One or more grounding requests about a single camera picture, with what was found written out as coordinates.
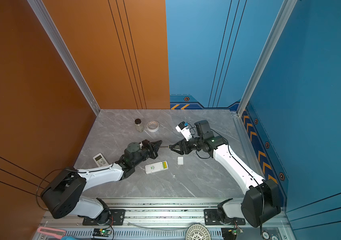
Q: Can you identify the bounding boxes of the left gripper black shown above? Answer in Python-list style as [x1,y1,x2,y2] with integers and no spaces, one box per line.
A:
[132,139,162,170]

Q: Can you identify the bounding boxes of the white battery cover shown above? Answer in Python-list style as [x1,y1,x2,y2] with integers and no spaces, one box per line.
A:
[177,157,184,166]

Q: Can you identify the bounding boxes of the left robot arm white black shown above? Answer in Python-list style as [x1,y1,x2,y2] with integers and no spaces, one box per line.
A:
[40,140,162,225]

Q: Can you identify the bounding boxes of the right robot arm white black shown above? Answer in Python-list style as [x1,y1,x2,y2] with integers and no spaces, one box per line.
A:
[169,120,282,228]

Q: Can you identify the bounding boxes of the small white remote control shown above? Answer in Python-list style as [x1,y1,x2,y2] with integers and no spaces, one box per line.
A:
[93,153,109,167]

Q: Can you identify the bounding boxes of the white tape roll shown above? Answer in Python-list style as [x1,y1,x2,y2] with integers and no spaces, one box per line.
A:
[146,121,159,133]

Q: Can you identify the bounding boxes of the glass jar black lid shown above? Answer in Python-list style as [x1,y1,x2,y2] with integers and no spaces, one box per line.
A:
[134,119,144,133]

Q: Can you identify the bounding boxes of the white round fan grille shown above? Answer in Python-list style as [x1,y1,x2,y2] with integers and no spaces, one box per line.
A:
[185,224,212,240]

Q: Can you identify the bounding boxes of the circuit board right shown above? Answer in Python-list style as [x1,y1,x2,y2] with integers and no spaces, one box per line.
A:
[221,228,243,240]

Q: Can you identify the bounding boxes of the green circuit board left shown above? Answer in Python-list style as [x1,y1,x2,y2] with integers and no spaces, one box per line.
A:
[92,228,112,238]

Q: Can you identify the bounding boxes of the cyan object at edge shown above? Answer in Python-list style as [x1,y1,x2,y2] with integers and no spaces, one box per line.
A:
[61,236,78,240]

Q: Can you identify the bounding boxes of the pink tool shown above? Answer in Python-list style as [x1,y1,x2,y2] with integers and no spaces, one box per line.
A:
[37,227,66,240]

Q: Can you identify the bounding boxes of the aluminium rail frame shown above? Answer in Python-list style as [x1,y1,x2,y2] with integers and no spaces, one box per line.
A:
[39,198,296,240]

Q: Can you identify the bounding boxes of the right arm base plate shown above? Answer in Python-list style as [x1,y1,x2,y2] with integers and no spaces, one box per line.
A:
[204,209,246,226]

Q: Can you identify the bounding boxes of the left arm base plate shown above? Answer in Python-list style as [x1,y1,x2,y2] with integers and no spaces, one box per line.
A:
[82,209,126,227]

